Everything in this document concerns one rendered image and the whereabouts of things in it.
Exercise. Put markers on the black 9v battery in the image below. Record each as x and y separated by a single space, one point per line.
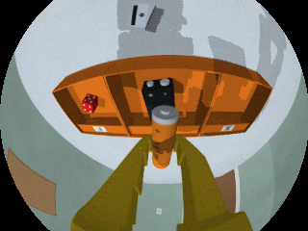
157 93

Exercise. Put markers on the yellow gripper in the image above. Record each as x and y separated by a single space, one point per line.
114 206

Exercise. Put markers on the orange battery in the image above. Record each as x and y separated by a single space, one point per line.
164 127

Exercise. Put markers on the dark red die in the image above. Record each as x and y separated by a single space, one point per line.
90 102

